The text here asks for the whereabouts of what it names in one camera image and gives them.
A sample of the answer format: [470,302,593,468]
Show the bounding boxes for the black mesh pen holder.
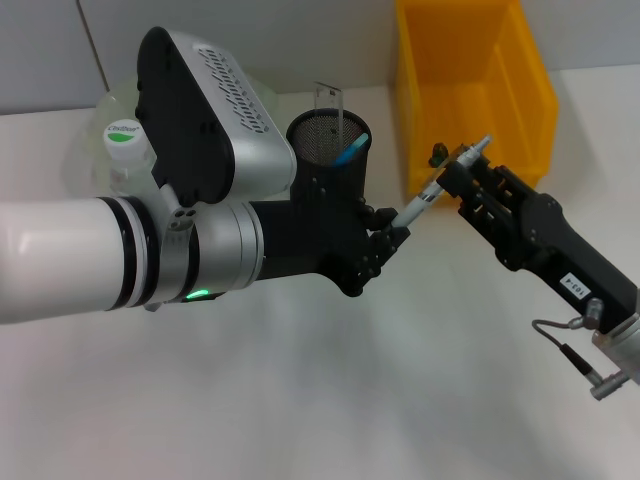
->
[286,110,374,204]

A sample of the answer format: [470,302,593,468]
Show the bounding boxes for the blue teal scissors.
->
[331,132,370,168]

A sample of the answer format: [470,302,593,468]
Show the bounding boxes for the green plastic wrapper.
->
[427,142,450,169]

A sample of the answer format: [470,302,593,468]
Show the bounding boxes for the clear plastic ruler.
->
[313,81,346,154]

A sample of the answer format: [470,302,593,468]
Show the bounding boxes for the clear green-label water bottle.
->
[103,118,162,200]

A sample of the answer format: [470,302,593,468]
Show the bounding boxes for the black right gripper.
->
[438,153,640,335]

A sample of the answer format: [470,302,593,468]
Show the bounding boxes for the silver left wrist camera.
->
[134,27,299,206]

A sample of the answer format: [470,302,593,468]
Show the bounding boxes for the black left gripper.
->
[249,178,412,299]

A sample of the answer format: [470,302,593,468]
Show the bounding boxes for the yellow plastic bin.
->
[396,0,560,207]

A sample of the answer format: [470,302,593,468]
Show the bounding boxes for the green wavy fruit plate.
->
[64,74,280,197]

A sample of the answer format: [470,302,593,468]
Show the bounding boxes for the grey white ballpoint pen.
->
[391,134,495,229]

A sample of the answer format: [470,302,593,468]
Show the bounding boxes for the right gripper cable with plug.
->
[531,298,632,401]

